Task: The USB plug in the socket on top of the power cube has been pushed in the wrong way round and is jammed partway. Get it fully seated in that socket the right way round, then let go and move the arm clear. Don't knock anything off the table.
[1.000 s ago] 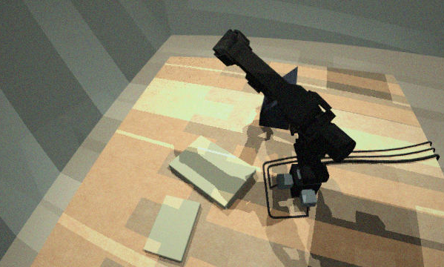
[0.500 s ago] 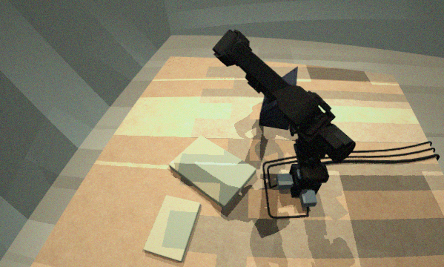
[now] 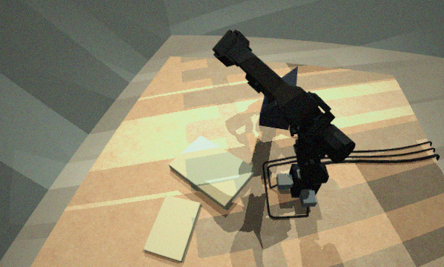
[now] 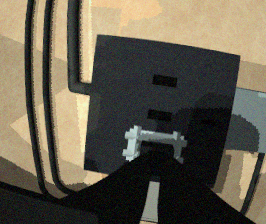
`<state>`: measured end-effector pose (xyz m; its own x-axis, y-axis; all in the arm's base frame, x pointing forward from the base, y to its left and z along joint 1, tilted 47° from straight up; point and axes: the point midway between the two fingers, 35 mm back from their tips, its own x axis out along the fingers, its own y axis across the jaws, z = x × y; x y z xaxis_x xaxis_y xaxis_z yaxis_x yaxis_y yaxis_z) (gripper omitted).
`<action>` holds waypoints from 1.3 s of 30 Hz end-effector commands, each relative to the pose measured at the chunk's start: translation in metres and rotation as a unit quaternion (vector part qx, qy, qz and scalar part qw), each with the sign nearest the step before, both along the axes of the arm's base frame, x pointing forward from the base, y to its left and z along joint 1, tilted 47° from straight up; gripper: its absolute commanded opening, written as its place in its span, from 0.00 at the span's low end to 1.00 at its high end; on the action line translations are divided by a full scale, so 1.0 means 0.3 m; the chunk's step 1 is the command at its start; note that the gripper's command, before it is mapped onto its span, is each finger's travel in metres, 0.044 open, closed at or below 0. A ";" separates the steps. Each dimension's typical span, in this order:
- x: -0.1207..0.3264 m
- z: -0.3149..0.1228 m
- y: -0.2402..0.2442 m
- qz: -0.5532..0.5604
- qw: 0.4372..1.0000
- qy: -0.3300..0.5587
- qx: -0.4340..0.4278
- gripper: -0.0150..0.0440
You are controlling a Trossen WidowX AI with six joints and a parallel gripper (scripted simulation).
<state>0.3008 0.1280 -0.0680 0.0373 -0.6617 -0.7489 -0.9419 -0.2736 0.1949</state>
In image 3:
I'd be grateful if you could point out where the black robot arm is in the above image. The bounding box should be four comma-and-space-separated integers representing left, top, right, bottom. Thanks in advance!
212, 30, 356, 164

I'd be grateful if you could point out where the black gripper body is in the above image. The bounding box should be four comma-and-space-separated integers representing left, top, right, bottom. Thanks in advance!
289, 126, 329, 185

